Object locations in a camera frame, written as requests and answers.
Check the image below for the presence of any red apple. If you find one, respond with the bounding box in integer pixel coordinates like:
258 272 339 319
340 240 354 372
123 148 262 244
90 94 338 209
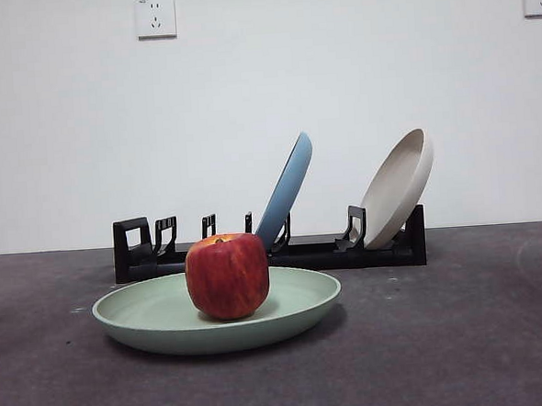
183 230 274 323

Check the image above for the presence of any green plate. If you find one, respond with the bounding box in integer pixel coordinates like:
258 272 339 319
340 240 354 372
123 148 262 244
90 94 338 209
89 261 346 362

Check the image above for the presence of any blue plate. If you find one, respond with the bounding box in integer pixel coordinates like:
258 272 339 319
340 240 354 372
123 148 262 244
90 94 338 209
246 130 320 254

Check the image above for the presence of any black plate rack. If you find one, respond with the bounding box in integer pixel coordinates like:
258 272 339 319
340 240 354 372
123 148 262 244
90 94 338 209
111 198 428 285

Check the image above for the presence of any beige plate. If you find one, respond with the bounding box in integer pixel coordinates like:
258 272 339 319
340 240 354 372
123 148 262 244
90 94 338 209
355 126 441 250

